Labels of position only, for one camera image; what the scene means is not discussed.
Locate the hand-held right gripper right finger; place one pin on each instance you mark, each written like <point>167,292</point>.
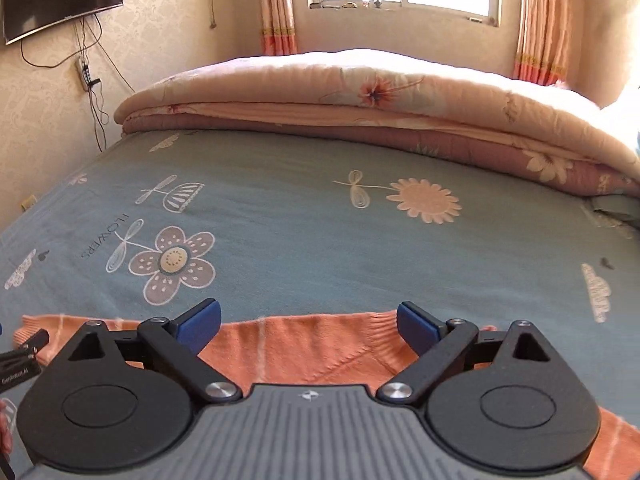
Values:
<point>417,330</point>

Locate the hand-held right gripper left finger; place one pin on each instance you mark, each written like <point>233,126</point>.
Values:
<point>200,325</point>

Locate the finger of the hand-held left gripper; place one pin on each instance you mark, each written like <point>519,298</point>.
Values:
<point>35,342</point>

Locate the orange striped sweater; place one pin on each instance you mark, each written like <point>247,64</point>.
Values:
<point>300,345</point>

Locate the person's left hand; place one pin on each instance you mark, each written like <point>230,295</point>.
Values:
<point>6,425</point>

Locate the blue floral bed sheet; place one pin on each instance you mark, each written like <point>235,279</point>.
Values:
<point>300,220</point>

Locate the folded pink floral quilt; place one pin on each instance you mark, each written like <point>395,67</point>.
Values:
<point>375,105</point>

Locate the flat grey-green pillow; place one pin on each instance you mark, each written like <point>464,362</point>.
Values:
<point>615,210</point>

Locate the white power strip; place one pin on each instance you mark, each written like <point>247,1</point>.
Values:
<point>83,74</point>

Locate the pink striped curtain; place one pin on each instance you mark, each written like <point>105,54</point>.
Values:
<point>275,5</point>
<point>542,20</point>

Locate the white wall socket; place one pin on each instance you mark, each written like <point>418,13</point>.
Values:
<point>28,202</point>

